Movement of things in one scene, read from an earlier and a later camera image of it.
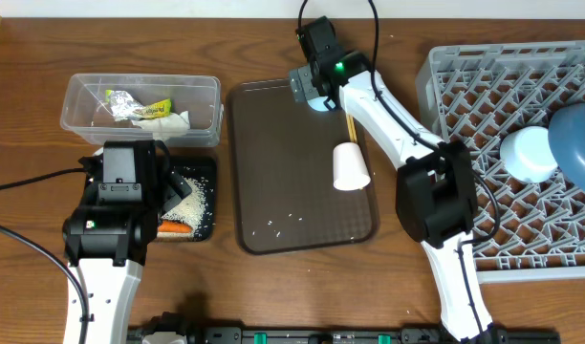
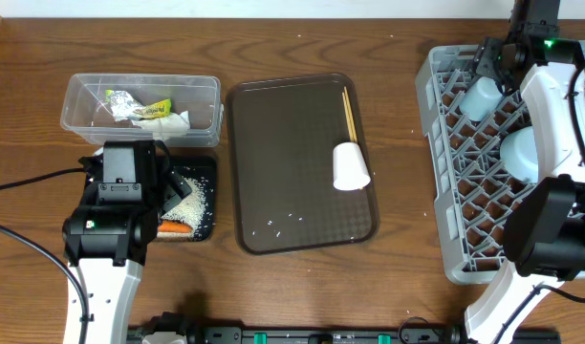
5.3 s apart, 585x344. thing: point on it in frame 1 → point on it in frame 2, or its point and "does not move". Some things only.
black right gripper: (302, 78) → (490, 53)
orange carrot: (173, 226) does not move
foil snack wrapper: (122, 105) does not move
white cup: (350, 168) does not move
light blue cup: (318, 104) → (481, 98)
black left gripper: (172, 183) does not move
